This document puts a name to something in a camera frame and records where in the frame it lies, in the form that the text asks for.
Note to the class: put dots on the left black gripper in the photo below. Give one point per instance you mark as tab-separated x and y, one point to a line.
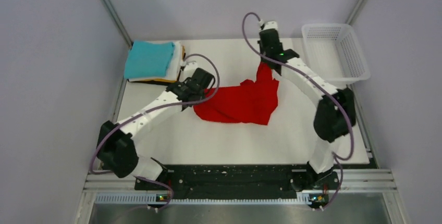
185	79

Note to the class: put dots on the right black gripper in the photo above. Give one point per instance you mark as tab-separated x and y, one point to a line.
259	44

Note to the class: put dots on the red t-shirt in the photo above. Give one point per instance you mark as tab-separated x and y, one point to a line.
249	102

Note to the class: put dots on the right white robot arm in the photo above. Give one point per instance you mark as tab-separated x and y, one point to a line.
335	109

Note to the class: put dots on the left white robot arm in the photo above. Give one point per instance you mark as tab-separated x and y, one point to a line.
117	144

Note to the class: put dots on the folded white t-shirt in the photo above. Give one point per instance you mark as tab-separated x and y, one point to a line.
154	62

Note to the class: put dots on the folded teal t-shirt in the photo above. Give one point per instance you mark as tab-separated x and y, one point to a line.
146	60

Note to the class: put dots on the folded black t-shirt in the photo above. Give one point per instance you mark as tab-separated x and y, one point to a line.
162	82

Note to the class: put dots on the white plastic basket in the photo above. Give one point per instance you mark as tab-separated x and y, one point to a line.
333	51

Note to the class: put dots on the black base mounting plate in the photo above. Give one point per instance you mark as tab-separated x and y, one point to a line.
247	183

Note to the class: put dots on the white slotted cable duct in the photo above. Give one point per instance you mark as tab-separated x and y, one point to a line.
154	199

